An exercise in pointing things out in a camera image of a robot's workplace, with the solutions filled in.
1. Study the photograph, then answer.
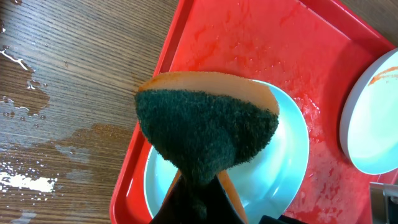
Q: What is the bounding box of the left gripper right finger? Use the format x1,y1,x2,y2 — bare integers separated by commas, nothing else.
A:
205,177,244,224

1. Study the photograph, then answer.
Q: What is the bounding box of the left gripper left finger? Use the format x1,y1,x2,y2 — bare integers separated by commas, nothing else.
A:
149,177,198,224

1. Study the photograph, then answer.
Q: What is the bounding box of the green and orange sponge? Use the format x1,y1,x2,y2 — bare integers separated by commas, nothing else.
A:
135,72,279,223

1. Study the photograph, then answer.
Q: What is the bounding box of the light blue plate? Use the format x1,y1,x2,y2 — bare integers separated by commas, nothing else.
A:
143,84,309,223
339,49,397,175

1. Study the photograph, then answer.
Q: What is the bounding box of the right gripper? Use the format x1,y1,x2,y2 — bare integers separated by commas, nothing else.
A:
369,182,398,224

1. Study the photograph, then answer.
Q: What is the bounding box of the red plastic tray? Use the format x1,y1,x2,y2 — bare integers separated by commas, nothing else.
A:
109,0,398,224

